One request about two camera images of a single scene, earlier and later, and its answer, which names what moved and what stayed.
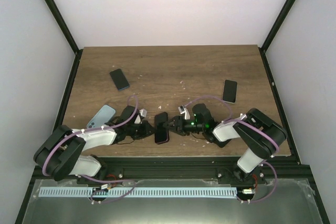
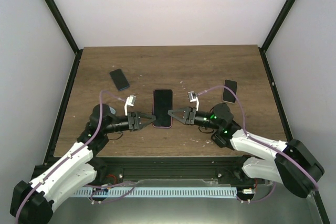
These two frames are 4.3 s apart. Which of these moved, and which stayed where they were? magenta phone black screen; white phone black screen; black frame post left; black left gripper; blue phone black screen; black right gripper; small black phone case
Moved: black right gripper; magenta phone black screen; black left gripper
Stayed: small black phone case; black frame post left; white phone black screen; blue phone black screen
